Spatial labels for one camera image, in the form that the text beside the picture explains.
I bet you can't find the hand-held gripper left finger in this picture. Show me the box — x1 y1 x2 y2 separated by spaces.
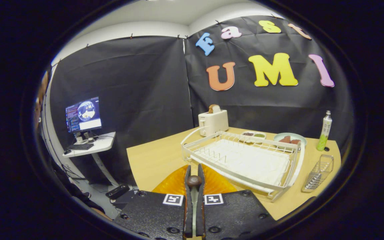
114 164 194 240

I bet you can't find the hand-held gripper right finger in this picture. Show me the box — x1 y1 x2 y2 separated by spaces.
197 163 276 240

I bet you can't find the wooden handled metal spoon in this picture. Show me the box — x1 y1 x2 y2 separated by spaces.
187 175 202 238

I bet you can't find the white wire dish rack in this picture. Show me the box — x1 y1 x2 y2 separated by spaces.
181 127 305 202

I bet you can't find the metal wire basket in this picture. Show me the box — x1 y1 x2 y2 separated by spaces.
301 154 334 193

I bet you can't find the small white sauce dish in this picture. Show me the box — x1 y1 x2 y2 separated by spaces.
240 131 266 144

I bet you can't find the green plate with food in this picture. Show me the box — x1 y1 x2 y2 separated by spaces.
274 132 307 149

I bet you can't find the black device on floor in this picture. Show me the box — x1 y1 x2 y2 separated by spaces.
105 184 130 200

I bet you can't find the white standing desk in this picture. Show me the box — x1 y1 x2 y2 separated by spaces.
62 132 120 186

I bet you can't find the white toaster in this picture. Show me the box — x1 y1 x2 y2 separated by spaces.
198 109 229 137

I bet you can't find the black keyboard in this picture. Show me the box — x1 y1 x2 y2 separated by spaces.
67 143 94 151

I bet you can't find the black computer monitor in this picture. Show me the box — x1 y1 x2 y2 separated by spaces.
65 97 102 144

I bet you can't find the green and white bottle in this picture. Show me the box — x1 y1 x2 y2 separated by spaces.
316 110 332 151

